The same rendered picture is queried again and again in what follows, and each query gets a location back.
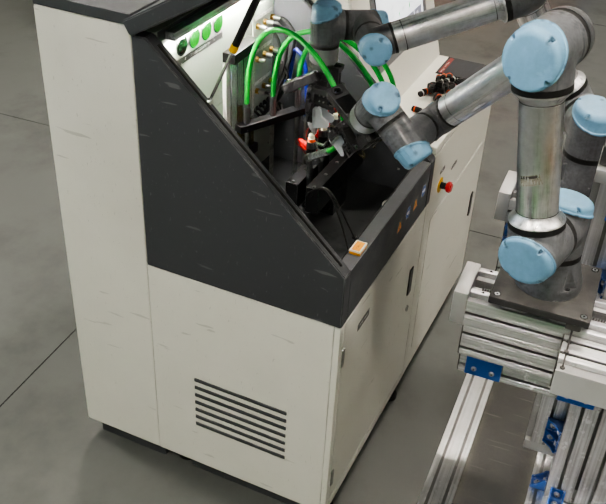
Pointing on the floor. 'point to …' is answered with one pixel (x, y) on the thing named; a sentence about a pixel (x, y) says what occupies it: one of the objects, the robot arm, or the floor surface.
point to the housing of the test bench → (102, 205)
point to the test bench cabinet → (249, 387)
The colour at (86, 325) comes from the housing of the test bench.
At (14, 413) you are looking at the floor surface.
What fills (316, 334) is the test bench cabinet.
